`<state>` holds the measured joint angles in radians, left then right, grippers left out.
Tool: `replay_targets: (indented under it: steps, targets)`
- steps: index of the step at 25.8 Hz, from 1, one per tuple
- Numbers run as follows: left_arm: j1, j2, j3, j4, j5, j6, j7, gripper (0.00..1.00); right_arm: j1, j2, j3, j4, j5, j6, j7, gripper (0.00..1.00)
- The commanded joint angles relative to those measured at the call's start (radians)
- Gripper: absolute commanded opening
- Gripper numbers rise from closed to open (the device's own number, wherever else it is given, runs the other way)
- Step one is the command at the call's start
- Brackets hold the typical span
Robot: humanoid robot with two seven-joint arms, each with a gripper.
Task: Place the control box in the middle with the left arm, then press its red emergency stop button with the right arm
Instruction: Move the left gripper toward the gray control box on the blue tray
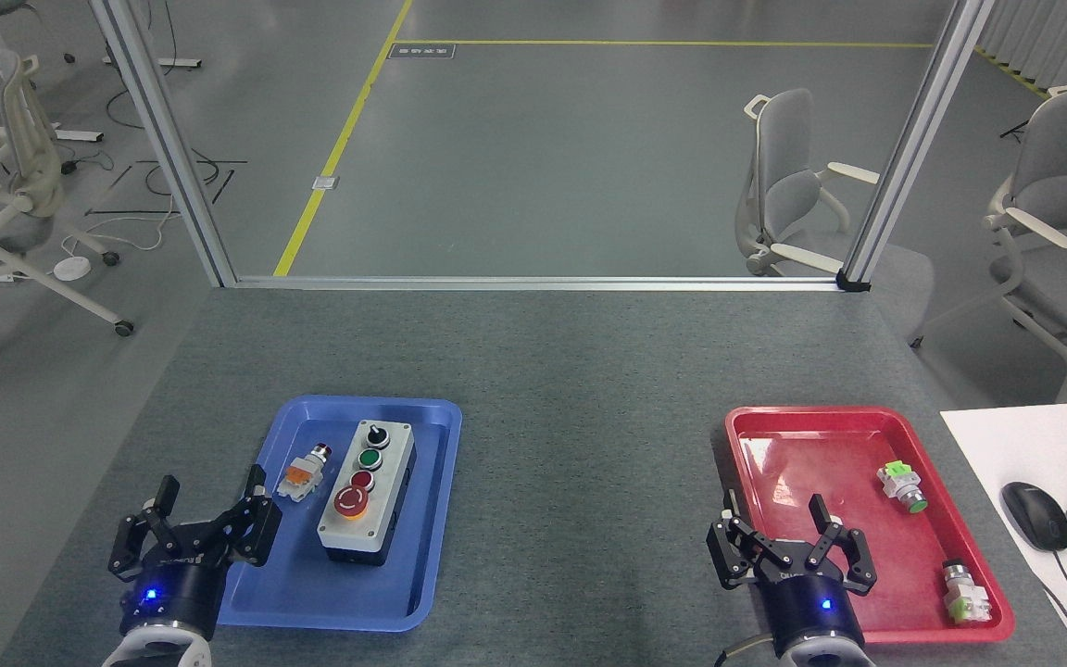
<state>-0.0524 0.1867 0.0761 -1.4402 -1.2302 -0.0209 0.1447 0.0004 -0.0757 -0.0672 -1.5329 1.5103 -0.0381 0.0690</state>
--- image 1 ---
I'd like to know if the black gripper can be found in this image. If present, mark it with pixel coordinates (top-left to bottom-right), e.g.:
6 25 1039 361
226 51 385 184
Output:
107 463 282 638
706 491 880 655

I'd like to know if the grey control box with buttons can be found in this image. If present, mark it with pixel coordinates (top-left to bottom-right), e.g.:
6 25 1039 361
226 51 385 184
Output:
316 420 418 568

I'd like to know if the blue plastic tray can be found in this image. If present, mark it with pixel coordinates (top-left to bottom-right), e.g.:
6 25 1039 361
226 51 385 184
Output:
216 396 463 634

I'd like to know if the red push button orange block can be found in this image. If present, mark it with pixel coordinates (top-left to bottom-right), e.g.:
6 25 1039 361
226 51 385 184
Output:
276 445 332 503

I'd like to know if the silver push button green block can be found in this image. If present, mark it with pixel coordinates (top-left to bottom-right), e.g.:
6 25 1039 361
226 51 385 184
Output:
941 560 993 624

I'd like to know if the red plastic tray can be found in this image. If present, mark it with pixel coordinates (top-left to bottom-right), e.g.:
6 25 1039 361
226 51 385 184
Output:
724 405 1016 645

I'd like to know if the black computer mouse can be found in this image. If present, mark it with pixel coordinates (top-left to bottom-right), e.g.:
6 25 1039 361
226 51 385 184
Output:
1000 482 1067 553

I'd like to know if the white side table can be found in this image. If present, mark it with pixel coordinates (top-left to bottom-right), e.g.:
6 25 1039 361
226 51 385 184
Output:
939 400 1067 667

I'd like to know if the white mesh office chair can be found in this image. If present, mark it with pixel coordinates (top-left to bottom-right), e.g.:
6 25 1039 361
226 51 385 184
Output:
0 51 136 385

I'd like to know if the white desk foot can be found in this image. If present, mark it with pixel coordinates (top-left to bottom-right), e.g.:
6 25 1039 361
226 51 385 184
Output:
103 54 203 71
0 123 105 145

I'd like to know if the green push button switch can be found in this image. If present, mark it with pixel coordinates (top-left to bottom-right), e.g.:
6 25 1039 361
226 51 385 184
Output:
875 459 929 515

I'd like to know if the white floor cable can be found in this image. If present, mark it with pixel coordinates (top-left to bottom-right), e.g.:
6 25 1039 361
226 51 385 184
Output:
61 190 184 262

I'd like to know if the silver aluminium post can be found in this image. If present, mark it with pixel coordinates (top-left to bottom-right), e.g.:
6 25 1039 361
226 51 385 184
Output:
89 0 238 288
836 0 998 294

